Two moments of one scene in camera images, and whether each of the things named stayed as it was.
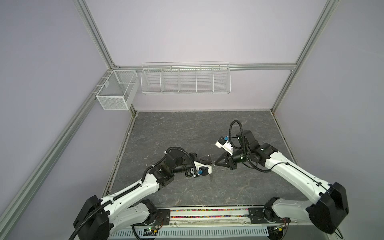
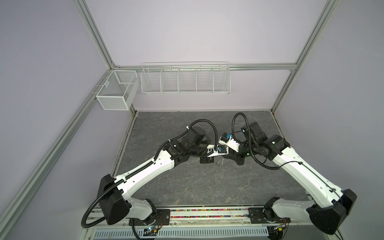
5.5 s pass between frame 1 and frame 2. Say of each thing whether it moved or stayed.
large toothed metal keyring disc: moved
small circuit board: stayed
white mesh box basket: stayed
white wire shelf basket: stayed
